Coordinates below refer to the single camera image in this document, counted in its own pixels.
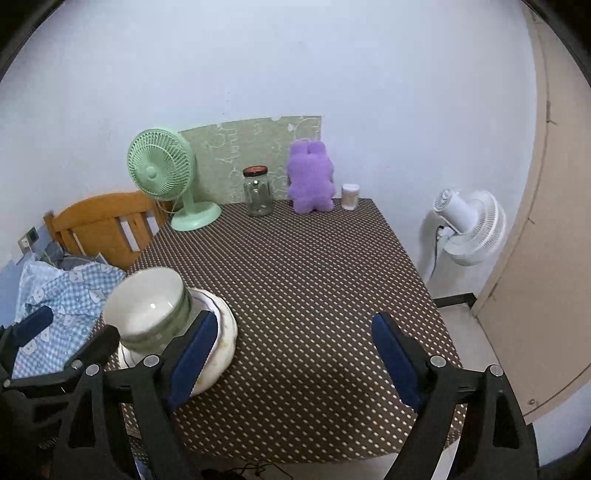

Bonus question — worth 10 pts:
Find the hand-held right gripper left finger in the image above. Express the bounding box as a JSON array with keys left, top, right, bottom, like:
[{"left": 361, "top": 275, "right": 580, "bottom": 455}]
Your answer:
[{"left": 47, "top": 311, "right": 219, "bottom": 480}]

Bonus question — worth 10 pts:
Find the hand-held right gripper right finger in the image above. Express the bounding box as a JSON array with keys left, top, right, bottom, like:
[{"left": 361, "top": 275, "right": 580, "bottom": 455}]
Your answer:
[{"left": 370, "top": 312, "right": 540, "bottom": 480}]

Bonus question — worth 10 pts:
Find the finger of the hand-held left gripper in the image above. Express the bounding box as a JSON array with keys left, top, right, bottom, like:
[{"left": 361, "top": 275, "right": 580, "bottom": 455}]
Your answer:
[
  {"left": 0, "top": 305, "right": 55, "bottom": 370},
  {"left": 4, "top": 324, "right": 121, "bottom": 394}
]

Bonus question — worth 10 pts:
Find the scalloped yellow-flower plate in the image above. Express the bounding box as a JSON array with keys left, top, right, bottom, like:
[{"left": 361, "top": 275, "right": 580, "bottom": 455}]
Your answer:
[{"left": 116, "top": 318, "right": 239, "bottom": 398}]

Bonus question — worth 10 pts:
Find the blue checkered blanket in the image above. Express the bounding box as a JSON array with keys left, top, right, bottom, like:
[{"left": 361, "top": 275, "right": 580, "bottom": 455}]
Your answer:
[{"left": 11, "top": 256, "right": 127, "bottom": 379}]

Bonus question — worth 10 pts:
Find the grey cloth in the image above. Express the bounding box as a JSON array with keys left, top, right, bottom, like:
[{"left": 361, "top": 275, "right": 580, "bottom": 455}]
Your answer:
[{"left": 44, "top": 242, "right": 109, "bottom": 273}]

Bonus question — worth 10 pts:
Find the black floor threshold strip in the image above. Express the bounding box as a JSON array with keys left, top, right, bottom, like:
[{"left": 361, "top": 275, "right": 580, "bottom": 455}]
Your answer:
[{"left": 434, "top": 294, "right": 476, "bottom": 310}]

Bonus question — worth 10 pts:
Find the brown polka dot tablecloth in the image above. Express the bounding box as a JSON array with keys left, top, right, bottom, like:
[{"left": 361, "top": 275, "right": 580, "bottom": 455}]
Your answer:
[{"left": 99, "top": 198, "right": 467, "bottom": 464}]

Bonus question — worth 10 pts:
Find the wooden chair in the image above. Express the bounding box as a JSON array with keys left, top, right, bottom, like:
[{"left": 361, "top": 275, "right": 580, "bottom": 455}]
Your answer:
[{"left": 44, "top": 190, "right": 172, "bottom": 273}]

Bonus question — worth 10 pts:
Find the white standing fan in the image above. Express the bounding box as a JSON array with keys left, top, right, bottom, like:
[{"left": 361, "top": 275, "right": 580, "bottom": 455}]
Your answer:
[{"left": 418, "top": 187, "right": 507, "bottom": 282}]

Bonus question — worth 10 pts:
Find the glass jar with brown lid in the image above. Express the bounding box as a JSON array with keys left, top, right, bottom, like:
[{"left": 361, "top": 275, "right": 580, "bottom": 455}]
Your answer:
[{"left": 243, "top": 165, "right": 274, "bottom": 217}]

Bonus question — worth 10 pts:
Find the green desk fan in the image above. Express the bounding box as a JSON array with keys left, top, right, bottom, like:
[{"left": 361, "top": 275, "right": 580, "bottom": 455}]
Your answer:
[{"left": 127, "top": 128, "right": 222, "bottom": 232}]

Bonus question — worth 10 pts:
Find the beige door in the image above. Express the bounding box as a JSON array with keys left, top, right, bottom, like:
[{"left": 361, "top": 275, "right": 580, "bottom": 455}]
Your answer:
[{"left": 471, "top": 0, "right": 591, "bottom": 423}]

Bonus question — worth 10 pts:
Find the purple plush toy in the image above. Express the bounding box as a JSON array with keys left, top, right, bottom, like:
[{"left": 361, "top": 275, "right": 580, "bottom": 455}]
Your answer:
[{"left": 286, "top": 140, "right": 336, "bottom": 214}]

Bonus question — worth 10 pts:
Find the wall socket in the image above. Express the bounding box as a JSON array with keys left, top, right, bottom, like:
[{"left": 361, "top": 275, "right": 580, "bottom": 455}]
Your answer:
[{"left": 18, "top": 226, "right": 40, "bottom": 254}]

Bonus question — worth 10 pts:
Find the black fan cable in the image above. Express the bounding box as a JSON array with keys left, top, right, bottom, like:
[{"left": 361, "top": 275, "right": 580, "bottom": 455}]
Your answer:
[{"left": 433, "top": 224, "right": 447, "bottom": 278}]

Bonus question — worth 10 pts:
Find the black floor cable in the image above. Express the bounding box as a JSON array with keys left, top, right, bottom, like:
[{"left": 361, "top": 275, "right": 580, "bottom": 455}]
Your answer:
[{"left": 217, "top": 462, "right": 282, "bottom": 480}]

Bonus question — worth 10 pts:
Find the green patterned wall sheet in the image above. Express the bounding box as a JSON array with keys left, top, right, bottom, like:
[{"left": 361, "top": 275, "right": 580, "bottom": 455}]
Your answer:
[{"left": 179, "top": 115, "right": 323, "bottom": 206}]

